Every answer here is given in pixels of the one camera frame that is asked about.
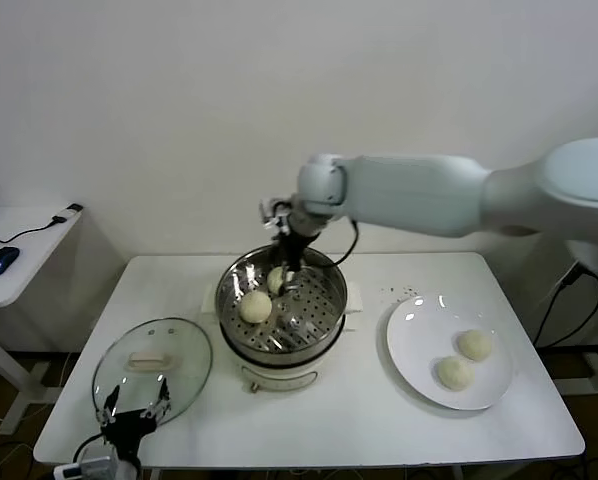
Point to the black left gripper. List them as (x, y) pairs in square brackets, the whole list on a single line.
[(128, 431)]

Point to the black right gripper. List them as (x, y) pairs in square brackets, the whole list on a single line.
[(293, 252)]

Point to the white steamed baozi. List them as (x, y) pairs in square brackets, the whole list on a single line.
[(475, 345), (454, 373), (275, 281), (255, 306)]

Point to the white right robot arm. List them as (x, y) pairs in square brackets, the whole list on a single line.
[(409, 192)]

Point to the stainless steel steamer basket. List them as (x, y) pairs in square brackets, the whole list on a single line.
[(329, 290)]

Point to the white electric cooker pot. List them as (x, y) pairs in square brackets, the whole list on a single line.
[(279, 375)]

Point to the large white plate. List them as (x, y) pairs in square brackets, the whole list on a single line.
[(414, 320)]

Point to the white side desk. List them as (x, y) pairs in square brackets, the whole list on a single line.
[(29, 260)]

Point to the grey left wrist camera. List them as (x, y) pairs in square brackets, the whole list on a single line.
[(86, 469)]

